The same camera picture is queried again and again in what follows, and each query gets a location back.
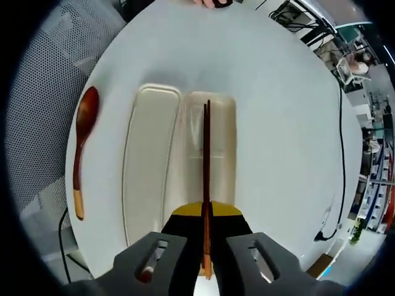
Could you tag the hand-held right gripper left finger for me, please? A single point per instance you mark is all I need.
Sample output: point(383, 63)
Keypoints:
point(172, 246)

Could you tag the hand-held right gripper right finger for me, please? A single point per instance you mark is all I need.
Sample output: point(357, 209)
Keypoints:
point(234, 246)

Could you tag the beige cutlery case lid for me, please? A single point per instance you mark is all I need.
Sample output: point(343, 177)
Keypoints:
point(151, 160)

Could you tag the beige cutlery case base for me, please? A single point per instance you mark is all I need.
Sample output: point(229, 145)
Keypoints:
point(223, 148)

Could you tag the brown wooden spoon utensil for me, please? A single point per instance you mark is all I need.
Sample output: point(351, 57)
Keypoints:
point(88, 108)

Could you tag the brown cardboard box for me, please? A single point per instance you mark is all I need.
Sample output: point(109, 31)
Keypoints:
point(321, 265)

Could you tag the white table socket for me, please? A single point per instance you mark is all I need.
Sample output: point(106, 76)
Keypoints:
point(327, 212)

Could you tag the green potted plant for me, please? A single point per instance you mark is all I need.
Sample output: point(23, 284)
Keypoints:
point(358, 231)

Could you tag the grey mesh chair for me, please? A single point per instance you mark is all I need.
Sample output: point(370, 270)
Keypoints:
point(46, 108)

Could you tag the white office chair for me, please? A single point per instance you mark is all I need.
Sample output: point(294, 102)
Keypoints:
point(351, 74)

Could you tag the teal panel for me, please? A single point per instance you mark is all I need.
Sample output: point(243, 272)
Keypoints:
point(351, 34)

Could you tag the black computer mouse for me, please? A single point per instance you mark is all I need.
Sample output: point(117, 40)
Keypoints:
point(224, 2)

